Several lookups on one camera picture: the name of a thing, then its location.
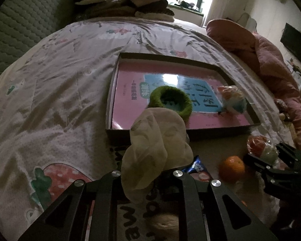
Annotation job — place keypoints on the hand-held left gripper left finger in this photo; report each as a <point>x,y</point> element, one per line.
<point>110,182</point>

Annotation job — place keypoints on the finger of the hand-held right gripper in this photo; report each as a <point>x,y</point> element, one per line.
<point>255,163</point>
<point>288,149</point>

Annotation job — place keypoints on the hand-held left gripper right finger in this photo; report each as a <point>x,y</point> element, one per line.
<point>185,188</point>

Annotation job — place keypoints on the candy orange white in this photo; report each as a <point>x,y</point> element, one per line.
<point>258,145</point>

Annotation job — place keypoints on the orange mandarin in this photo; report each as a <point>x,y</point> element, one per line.
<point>232,170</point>

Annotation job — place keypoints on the shallow cardboard box tray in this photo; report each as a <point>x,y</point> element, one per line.
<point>215,134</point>

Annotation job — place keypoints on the sheer white scrunchie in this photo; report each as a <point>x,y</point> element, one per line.
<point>150,143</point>

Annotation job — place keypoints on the blue snack packet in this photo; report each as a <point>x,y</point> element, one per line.
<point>198,167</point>

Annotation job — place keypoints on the small plush toy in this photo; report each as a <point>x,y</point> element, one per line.
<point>283,115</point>

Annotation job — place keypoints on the pink book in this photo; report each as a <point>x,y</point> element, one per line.
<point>130,100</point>

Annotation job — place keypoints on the pink quilt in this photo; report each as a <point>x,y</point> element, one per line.
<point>266,62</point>

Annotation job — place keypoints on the sheer white curtain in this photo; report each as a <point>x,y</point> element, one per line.
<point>215,2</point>

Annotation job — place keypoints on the olive knitted garment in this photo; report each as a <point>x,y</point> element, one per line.
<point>110,11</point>

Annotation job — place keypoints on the white folded garment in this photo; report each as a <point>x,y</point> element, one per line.
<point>155,17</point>

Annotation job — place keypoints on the dark cloth bundle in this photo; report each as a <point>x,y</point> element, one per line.
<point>188,5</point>

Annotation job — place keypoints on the grey quilted headboard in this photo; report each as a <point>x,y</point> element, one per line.
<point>22,25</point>

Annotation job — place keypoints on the dark brown folded garment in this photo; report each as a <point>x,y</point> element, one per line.
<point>155,6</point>

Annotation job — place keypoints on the black wall television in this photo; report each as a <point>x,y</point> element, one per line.
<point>296,45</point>

